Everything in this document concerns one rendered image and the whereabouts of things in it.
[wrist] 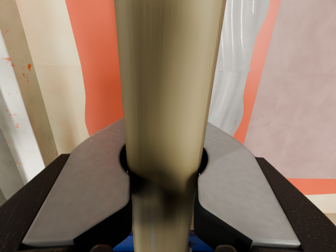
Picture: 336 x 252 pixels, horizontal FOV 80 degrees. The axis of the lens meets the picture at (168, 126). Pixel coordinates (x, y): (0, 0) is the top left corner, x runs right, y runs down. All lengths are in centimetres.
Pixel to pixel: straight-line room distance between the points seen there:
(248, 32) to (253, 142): 15
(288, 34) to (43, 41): 27
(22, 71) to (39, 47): 3
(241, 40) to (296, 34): 6
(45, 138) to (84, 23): 15
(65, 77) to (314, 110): 32
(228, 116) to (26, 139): 25
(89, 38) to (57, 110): 10
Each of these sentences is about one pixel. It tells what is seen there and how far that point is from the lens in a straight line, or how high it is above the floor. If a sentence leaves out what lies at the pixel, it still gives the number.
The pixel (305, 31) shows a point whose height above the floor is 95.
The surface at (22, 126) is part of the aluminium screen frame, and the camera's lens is 29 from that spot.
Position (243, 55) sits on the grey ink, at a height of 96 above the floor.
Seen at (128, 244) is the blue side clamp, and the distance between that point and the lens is 39.
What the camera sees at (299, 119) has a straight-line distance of 33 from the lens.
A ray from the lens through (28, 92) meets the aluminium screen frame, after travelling 28.
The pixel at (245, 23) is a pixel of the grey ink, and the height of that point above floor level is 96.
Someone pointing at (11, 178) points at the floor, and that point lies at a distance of 202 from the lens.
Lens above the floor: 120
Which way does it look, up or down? 61 degrees down
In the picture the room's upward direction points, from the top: 178 degrees clockwise
